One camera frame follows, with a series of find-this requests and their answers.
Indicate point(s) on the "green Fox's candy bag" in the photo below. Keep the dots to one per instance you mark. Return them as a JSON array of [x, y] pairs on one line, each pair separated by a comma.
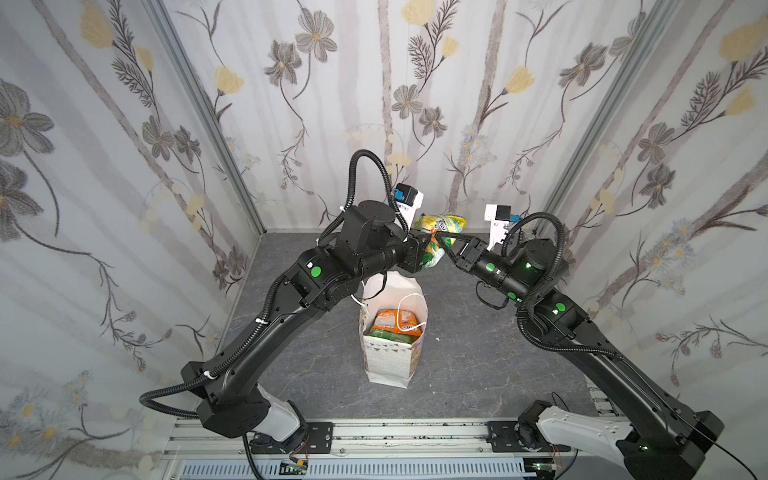
[[432, 224]]

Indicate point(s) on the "white vented cable duct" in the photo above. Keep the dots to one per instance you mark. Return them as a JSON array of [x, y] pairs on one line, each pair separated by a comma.
[[439, 468]]

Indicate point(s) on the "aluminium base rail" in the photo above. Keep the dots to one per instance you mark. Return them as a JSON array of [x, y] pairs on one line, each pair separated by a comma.
[[194, 453]]

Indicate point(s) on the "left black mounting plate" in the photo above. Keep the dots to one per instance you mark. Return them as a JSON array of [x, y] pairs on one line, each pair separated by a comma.
[[318, 439]]

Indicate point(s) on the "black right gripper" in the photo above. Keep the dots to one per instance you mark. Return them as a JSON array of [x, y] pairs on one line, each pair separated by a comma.
[[466, 255]]

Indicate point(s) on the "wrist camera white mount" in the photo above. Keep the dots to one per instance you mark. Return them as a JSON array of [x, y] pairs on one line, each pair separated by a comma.
[[409, 200], [500, 218]]

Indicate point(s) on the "white cartoon paper gift bag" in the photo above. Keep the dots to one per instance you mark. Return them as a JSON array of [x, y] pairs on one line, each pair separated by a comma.
[[386, 362]]

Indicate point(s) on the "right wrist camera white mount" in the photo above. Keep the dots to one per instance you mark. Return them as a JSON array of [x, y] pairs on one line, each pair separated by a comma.
[[500, 218]]

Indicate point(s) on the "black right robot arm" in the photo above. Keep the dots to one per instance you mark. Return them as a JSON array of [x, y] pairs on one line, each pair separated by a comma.
[[659, 437]]

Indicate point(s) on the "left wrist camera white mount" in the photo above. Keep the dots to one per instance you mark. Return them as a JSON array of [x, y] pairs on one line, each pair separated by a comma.
[[409, 200]]

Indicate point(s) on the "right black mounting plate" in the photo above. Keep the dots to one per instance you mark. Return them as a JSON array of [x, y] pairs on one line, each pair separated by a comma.
[[502, 436]]

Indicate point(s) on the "orange snack packet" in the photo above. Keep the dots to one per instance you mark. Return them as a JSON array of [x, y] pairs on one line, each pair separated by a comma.
[[402, 322]]

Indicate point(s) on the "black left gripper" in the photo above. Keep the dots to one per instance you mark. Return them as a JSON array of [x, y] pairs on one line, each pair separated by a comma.
[[413, 253]]

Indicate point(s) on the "black mounting plate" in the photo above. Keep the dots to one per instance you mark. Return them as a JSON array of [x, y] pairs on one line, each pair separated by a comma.
[[502, 436], [318, 439]]

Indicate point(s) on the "green snack packet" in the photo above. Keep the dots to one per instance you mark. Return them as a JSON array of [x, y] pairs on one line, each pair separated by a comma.
[[392, 336]]

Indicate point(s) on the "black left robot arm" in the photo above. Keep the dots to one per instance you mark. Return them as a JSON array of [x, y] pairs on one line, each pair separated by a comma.
[[364, 241]]

